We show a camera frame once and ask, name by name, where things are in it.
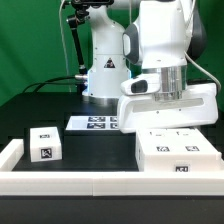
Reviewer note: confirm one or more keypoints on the white marker base plate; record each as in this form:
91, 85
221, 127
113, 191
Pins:
90, 123

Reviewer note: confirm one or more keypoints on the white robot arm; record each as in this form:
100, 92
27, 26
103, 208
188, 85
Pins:
143, 66

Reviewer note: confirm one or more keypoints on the white cabinet top block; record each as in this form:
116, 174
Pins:
45, 144

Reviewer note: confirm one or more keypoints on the black camera stand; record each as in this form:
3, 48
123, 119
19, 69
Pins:
78, 18

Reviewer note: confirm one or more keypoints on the white front fence bar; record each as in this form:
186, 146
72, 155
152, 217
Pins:
111, 183

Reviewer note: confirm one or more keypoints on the white fence bar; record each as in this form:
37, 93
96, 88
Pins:
111, 183
11, 154

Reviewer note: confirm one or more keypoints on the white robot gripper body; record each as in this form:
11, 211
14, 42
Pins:
197, 107

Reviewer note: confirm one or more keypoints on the white cabinet body box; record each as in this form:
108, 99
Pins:
178, 162

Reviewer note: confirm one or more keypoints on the white left fence bar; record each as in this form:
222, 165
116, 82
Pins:
11, 154

